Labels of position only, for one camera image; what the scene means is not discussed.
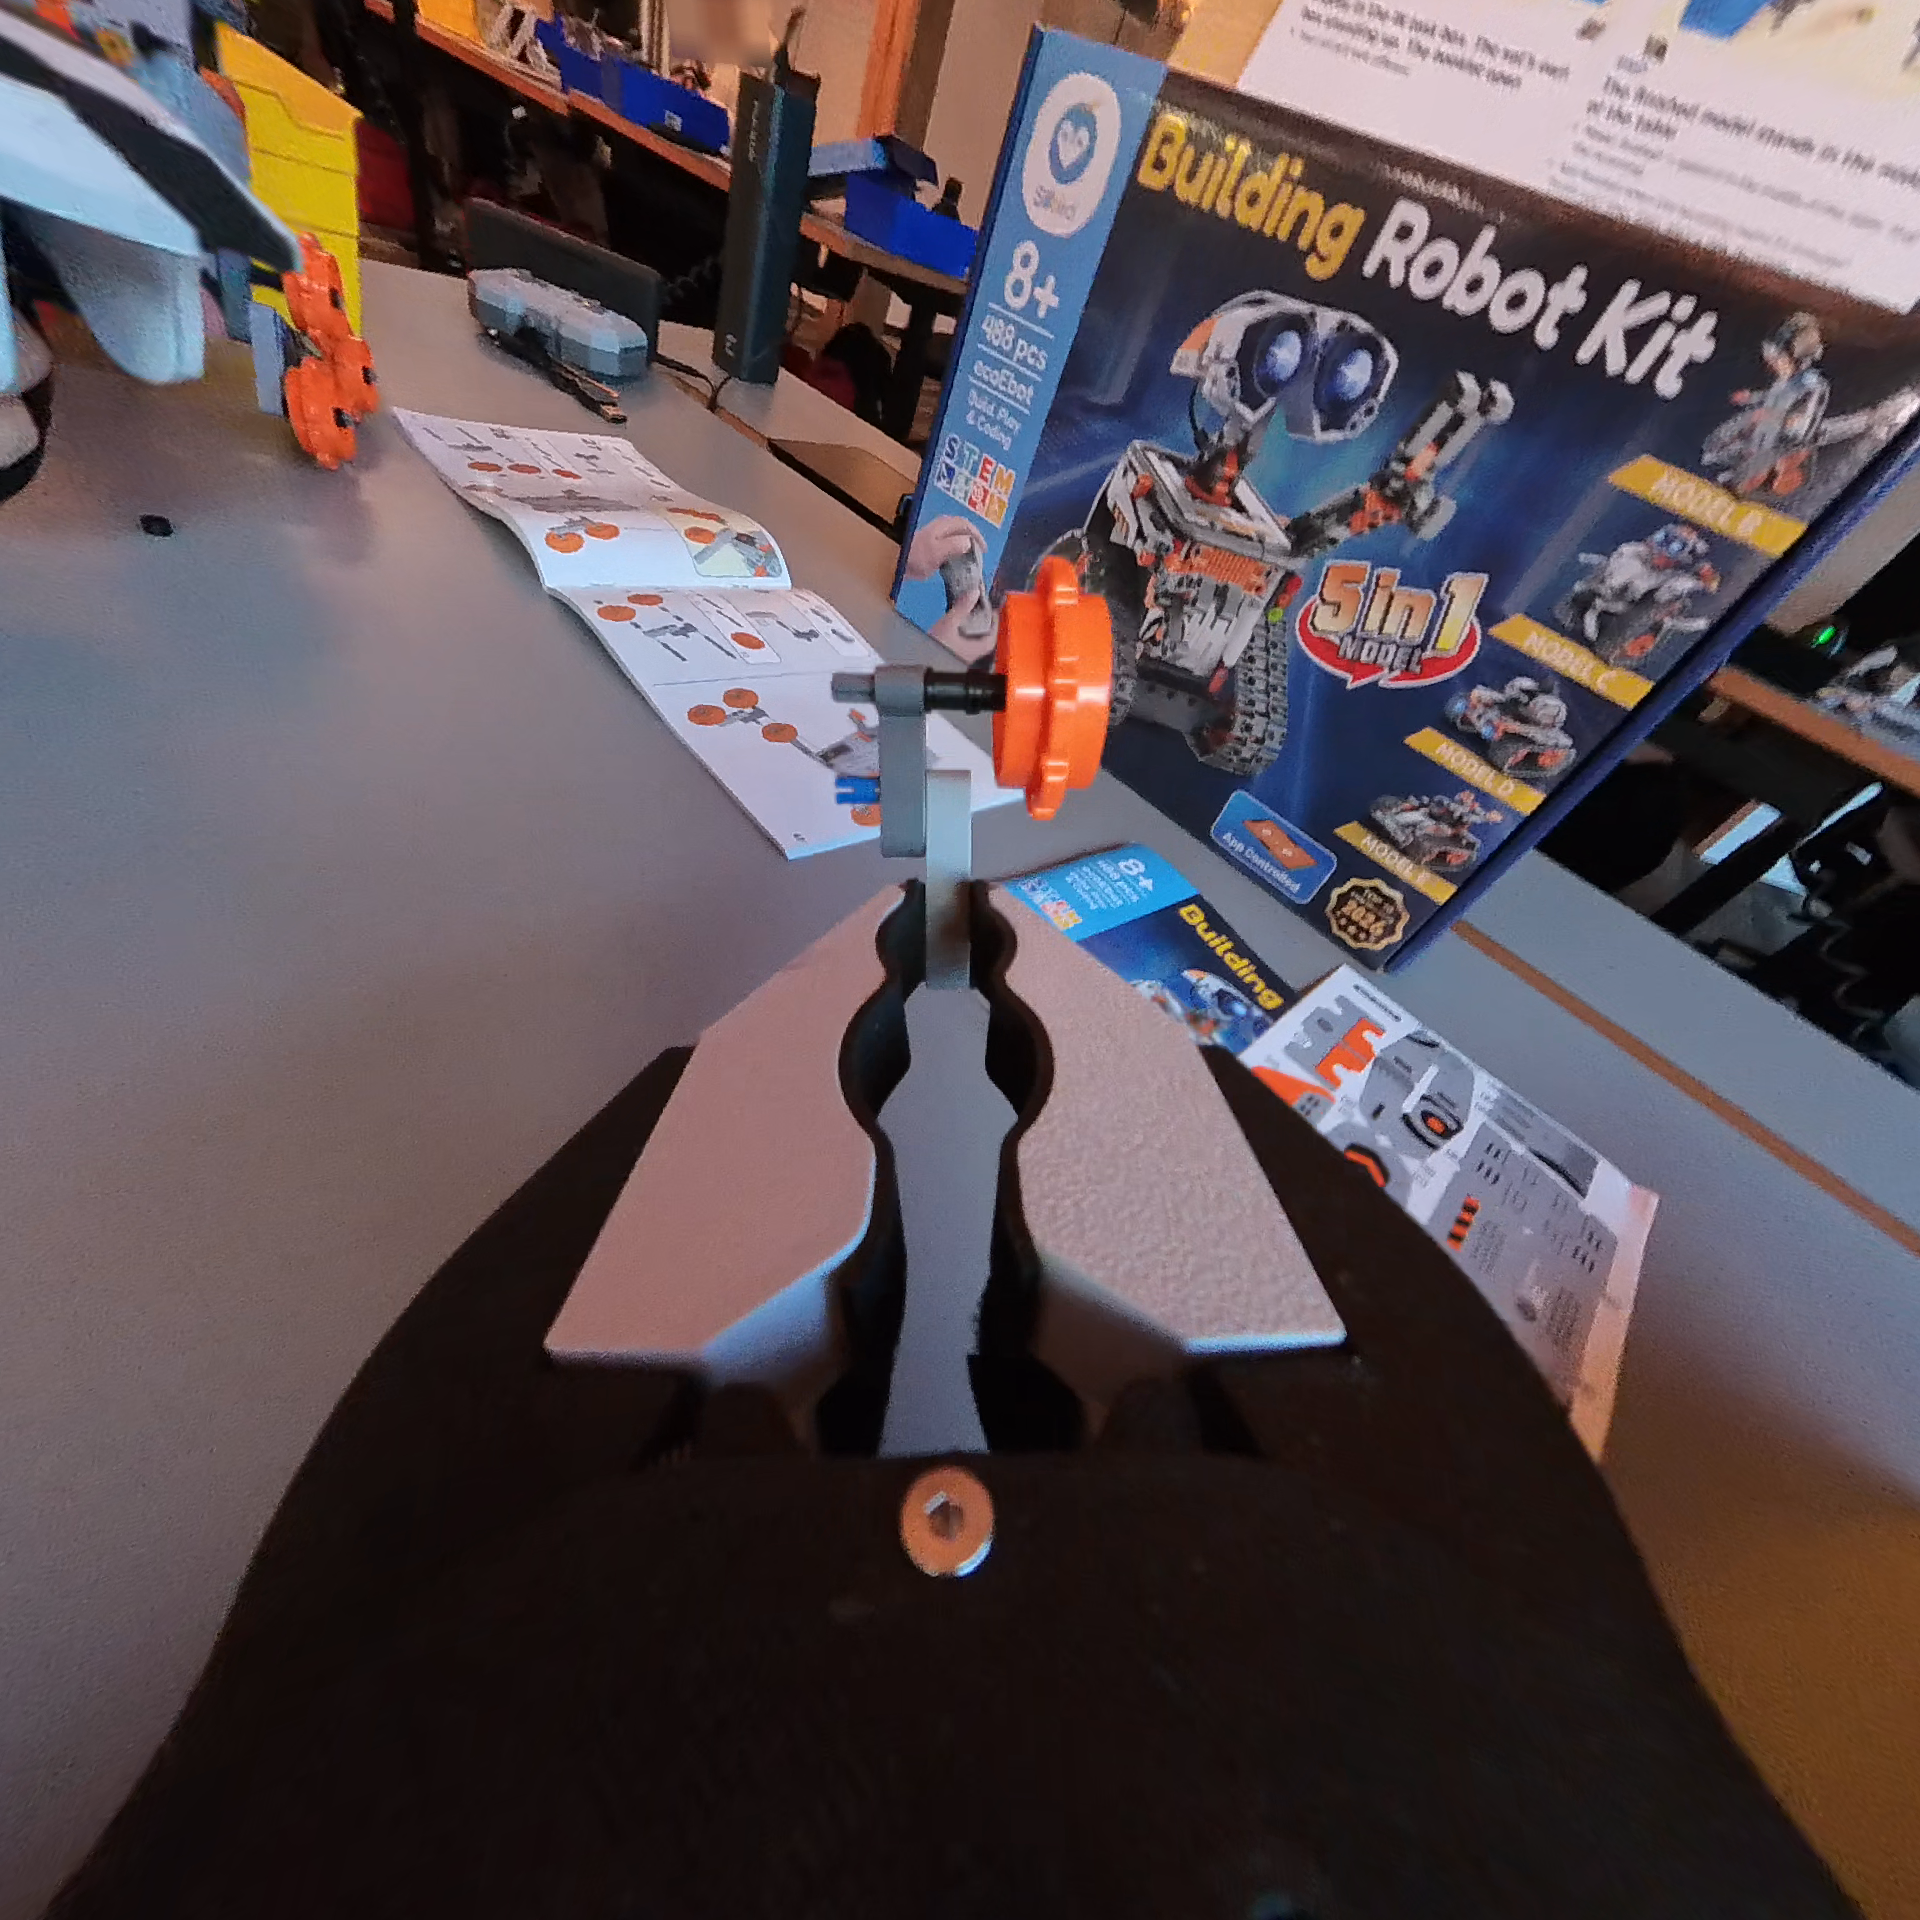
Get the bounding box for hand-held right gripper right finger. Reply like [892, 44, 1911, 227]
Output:
[972, 882, 1347, 1455]

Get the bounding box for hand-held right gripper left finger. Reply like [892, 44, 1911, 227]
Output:
[544, 882, 923, 1456]

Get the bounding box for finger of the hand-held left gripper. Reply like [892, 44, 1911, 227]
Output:
[0, 12, 304, 279]
[12, 210, 207, 387]

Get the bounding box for grey toy robot orange wheels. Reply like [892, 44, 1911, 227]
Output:
[0, 0, 380, 472]

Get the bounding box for grey beam with orange wheel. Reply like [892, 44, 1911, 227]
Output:
[829, 555, 1120, 994]

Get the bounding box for stack of yellow bins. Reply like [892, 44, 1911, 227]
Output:
[215, 24, 366, 303]

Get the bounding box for small blue booklet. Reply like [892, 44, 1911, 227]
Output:
[1000, 847, 1292, 1051]

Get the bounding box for white sticker sheet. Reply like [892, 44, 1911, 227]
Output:
[1242, 968, 1660, 1461]

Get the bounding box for grey battery box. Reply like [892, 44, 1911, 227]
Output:
[469, 268, 655, 377]

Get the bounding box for black case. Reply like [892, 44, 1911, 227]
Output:
[461, 200, 664, 325]

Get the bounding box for open instruction booklet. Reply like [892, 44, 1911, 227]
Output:
[394, 408, 1023, 861]

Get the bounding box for wooden workbench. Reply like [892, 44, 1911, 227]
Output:
[367, 0, 975, 437]

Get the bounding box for blue storage bin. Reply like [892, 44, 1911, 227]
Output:
[810, 135, 981, 281]
[536, 16, 736, 153]

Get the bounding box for tall black device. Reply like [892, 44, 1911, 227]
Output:
[714, 58, 821, 387]

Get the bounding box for blue robot kit box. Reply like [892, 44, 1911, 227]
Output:
[892, 24, 1920, 970]

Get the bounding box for white wall poster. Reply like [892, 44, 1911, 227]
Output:
[1235, 0, 1920, 314]

